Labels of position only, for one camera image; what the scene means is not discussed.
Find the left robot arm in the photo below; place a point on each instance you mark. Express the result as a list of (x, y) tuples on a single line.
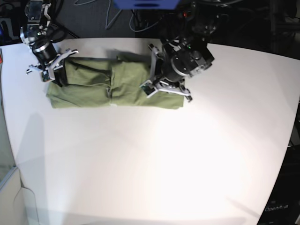
[(184, 33)]

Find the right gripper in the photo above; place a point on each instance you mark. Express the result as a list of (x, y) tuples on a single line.
[(51, 64)]

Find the blue box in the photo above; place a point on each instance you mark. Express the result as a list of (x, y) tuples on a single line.
[(146, 4)]

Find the black OpenArm box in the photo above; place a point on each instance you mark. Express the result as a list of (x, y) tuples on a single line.
[(283, 206)]

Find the green T-shirt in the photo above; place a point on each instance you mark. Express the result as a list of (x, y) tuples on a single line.
[(93, 82)]

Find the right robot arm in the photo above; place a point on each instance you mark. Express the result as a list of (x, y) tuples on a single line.
[(37, 35)]

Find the white cabinet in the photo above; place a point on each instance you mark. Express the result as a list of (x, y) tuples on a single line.
[(17, 203)]

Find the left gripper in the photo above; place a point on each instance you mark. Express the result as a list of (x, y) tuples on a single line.
[(163, 78)]

